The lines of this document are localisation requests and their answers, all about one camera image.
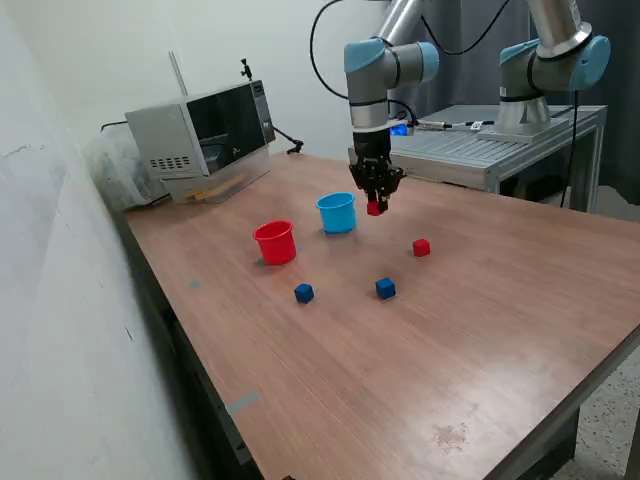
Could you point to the crumpled clear plastic bag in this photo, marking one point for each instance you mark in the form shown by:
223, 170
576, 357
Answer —
115, 170

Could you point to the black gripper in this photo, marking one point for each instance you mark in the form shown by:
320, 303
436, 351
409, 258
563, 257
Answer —
371, 147

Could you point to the red plastic cup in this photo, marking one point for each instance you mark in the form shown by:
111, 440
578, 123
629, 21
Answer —
275, 250

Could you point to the silver blue-jointed robot arm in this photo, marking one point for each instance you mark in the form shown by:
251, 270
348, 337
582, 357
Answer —
367, 95

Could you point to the large grey tape strip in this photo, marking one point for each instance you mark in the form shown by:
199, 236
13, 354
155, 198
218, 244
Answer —
241, 403

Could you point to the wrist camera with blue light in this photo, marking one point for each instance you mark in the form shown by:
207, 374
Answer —
400, 131

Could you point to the small grey tape piece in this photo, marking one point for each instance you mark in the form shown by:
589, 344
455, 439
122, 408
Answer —
195, 284

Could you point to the black ball head mount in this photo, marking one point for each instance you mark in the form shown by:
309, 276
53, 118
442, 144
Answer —
245, 70

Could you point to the dark grey curtain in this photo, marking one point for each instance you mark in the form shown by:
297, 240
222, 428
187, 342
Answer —
470, 85

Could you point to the silver microwave oven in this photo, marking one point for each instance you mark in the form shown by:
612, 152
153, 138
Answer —
165, 130

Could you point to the red cube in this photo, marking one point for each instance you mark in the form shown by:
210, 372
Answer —
421, 248
372, 209

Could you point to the thin white rod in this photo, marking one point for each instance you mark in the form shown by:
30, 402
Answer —
178, 72

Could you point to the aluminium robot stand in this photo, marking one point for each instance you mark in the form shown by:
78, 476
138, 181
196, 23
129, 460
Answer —
450, 150

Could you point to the blue cube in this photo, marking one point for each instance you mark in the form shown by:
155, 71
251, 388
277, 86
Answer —
303, 294
385, 289

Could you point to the blue plastic cup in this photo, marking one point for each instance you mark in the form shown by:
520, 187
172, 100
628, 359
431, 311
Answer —
337, 220

